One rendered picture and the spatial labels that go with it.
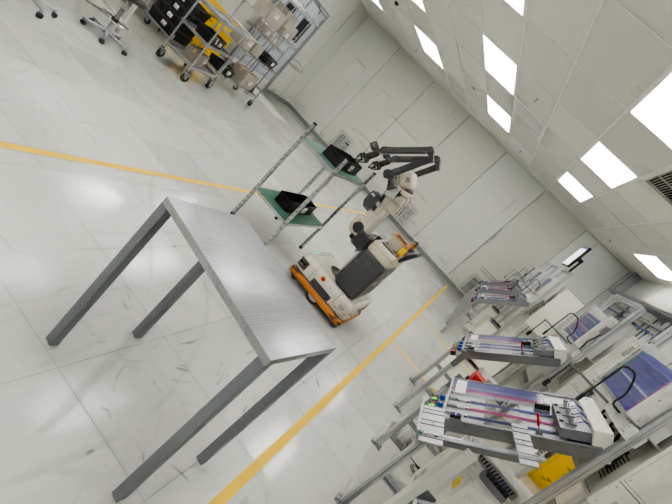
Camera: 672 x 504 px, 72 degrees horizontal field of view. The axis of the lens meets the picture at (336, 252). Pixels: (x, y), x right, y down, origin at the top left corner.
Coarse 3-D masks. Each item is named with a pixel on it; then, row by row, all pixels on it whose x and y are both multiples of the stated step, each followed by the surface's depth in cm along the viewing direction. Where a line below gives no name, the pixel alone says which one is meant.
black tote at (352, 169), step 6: (330, 144) 391; (324, 150) 393; (330, 150) 391; (336, 150) 390; (342, 150) 419; (330, 156) 392; (336, 156) 390; (342, 156) 388; (348, 156) 441; (330, 162) 392; (336, 162) 390; (348, 162) 404; (354, 162) 443; (342, 168) 406; (348, 168) 416; (354, 168) 427; (360, 168) 438; (354, 174) 440
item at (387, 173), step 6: (432, 150) 367; (426, 156) 370; (432, 156) 367; (414, 162) 373; (420, 162) 371; (426, 162) 370; (432, 162) 371; (396, 168) 378; (402, 168) 376; (408, 168) 375; (414, 168) 375; (384, 174) 378; (390, 174) 377; (396, 174) 378
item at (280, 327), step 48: (144, 240) 166; (192, 240) 154; (240, 240) 180; (96, 288) 172; (240, 288) 153; (288, 288) 181; (48, 336) 181; (288, 336) 154; (240, 384) 139; (288, 384) 179; (192, 432) 145; (240, 432) 191; (144, 480) 156
